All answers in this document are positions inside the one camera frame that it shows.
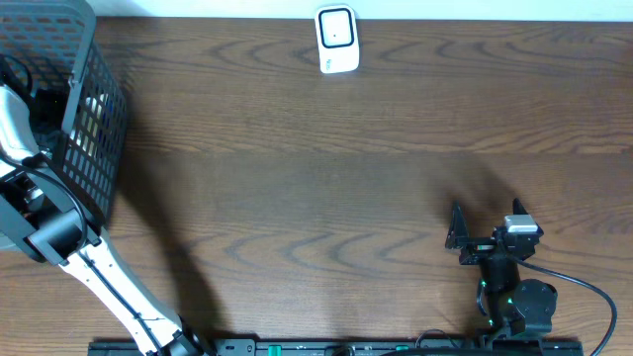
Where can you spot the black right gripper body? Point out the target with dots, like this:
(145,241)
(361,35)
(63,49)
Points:
(479,247)

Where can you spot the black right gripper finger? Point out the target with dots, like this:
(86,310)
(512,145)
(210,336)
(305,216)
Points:
(458,235)
(517,207)

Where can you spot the white blue snack bag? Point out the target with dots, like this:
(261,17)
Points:
(91,115)

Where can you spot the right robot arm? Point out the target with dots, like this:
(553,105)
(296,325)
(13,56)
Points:
(516,308)

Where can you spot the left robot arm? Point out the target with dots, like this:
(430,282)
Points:
(43,218)

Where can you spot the white barcode scanner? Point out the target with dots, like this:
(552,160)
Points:
(337,39)

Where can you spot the dark grey plastic basket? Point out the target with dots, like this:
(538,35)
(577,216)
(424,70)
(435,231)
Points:
(52,58)

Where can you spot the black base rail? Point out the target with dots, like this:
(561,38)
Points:
(250,347)

